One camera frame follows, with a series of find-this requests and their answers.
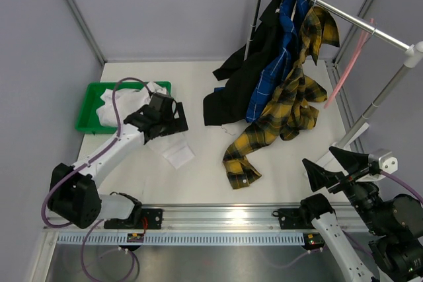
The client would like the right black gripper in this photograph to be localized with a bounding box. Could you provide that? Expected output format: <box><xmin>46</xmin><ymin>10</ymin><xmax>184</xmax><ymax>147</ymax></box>
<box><xmin>303</xmin><ymin>145</ymin><xmax>388</xmax><ymax>234</ymax></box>

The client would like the white shirt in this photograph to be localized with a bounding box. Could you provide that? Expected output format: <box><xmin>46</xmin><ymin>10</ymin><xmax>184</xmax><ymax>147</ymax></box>
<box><xmin>96</xmin><ymin>82</ymin><xmax>194</xmax><ymax>169</ymax></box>

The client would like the pink hanger with metal hook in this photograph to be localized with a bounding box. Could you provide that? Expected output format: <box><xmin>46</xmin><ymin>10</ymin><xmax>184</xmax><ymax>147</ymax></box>
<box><xmin>324</xmin><ymin>28</ymin><xmax>376</xmax><ymax>109</ymax></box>

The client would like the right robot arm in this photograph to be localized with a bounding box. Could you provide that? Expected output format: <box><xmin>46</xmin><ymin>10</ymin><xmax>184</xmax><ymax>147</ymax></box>
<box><xmin>299</xmin><ymin>146</ymin><xmax>422</xmax><ymax>281</ymax></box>

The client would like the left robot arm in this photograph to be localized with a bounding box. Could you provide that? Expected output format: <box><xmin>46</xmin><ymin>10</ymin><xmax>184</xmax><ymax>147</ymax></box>
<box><xmin>42</xmin><ymin>93</ymin><xmax>188</xmax><ymax>229</ymax></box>

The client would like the black shirt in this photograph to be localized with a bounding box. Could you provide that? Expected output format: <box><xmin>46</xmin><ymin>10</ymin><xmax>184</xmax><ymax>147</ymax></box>
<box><xmin>203</xmin><ymin>0</ymin><xmax>282</xmax><ymax>126</ymax></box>

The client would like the yellow plaid shirt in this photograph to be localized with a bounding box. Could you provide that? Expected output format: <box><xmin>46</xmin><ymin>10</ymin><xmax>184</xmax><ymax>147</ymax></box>
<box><xmin>223</xmin><ymin>6</ymin><xmax>340</xmax><ymax>190</ymax></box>

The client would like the blue plaid shirt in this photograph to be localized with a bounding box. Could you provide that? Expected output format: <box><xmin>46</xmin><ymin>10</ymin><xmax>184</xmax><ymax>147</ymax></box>
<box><xmin>245</xmin><ymin>0</ymin><xmax>310</xmax><ymax>123</ymax></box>

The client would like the green plastic tray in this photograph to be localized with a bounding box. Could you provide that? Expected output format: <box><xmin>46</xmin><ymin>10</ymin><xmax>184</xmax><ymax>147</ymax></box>
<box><xmin>75</xmin><ymin>81</ymin><xmax>171</xmax><ymax>134</ymax></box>

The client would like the metal clothes rack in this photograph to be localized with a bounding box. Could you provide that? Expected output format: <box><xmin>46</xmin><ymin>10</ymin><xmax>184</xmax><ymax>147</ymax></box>
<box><xmin>244</xmin><ymin>0</ymin><xmax>422</xmax><ymax>148</ymax></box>

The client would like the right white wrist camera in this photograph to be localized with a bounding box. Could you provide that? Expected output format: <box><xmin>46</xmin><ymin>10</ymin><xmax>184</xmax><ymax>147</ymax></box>
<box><xmin>358</xmin><ymin>149</ymin><xmax>399</xmax><ymax>182</ymax></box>

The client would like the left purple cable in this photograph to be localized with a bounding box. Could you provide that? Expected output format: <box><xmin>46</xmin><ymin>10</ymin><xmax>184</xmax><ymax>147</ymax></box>
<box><xmin>40</xmin><ymin>77</ymin><xmax>153</xmax><ymax>281</ymax></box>

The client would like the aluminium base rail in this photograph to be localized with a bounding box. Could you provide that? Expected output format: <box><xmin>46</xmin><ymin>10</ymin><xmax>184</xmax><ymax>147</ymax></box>
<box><xmin>42</xmin><ymin>204</ymin><xmax>374</xmax><ymax>233</ymax></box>

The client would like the white slotted cable duct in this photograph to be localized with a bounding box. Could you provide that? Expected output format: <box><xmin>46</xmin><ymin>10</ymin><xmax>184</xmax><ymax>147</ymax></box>
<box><xmin>56</xmin><ymin>232</ymin><xmax>305</xmax><ymax>246</ymax></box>

